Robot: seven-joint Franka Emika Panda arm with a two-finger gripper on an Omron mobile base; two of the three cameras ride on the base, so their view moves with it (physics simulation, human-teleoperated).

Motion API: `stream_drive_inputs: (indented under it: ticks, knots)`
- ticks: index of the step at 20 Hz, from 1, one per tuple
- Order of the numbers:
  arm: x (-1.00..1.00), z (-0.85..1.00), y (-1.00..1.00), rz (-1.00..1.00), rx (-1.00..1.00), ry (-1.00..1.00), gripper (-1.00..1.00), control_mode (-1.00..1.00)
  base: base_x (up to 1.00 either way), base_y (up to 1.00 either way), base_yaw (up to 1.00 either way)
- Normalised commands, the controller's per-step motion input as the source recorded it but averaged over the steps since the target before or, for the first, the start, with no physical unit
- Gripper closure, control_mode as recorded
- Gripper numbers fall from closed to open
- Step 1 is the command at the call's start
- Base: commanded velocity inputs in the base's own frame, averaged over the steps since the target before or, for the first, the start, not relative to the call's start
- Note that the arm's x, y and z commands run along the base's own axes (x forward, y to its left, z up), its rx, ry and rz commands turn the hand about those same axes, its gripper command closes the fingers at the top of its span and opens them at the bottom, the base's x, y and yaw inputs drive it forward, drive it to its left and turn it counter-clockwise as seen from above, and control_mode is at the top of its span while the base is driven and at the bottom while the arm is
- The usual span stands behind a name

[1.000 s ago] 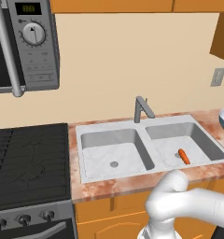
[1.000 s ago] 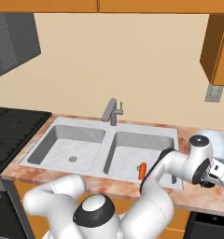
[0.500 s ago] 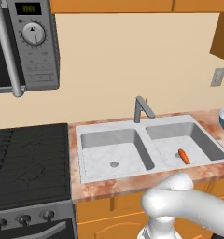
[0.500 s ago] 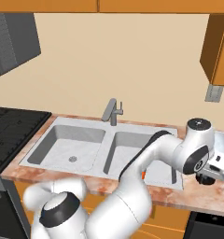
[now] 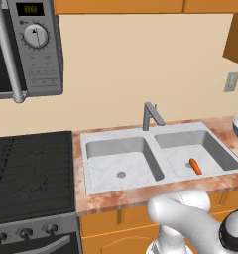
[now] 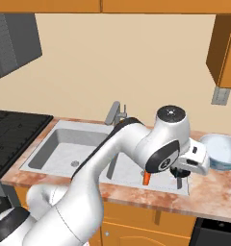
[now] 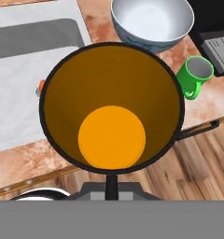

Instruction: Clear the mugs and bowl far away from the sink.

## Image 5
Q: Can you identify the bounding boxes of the grey sink tap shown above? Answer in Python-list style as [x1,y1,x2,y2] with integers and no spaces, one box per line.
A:
[142,101,166,132]

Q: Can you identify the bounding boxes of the grey double sink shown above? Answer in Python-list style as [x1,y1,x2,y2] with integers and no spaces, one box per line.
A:
[79,121,238,196]

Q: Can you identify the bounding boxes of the orange carrot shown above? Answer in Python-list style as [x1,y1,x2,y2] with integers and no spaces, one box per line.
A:
[188,158,203,176]

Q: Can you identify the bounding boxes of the black gas hob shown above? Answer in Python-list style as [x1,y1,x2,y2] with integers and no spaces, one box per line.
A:
[0,130,76,226]

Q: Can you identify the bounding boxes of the orange base cupboard front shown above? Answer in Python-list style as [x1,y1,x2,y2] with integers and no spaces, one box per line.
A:
[78,189,238,254]

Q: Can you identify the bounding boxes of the grey microwave oven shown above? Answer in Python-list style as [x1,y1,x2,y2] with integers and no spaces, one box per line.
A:
[0,0,64,100]

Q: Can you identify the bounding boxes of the black oven knob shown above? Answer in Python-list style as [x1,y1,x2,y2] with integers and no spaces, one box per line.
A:
[44,223,60,236]
[0,231,9,245]
[19,227,34,241]

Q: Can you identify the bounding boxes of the grey oven front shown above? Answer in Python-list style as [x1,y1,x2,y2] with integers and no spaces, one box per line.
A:
[0,211,83,254]

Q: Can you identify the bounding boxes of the grey wall socket plate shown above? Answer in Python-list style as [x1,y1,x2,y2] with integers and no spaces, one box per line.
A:
[223,71,238,93]

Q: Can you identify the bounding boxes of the orange wall cupboards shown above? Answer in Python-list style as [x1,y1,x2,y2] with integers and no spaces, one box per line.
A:
[53,0,238,15]

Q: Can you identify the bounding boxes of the grey microwave door handle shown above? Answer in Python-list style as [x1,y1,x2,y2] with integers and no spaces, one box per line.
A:
[0,0,28,104]

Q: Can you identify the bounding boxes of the grey oven door handle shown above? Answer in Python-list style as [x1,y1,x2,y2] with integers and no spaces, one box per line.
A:
[12,234,72,254]

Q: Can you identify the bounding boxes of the orange side wall cupboard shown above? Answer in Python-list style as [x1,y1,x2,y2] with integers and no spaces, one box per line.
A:
[222,13,238,67]

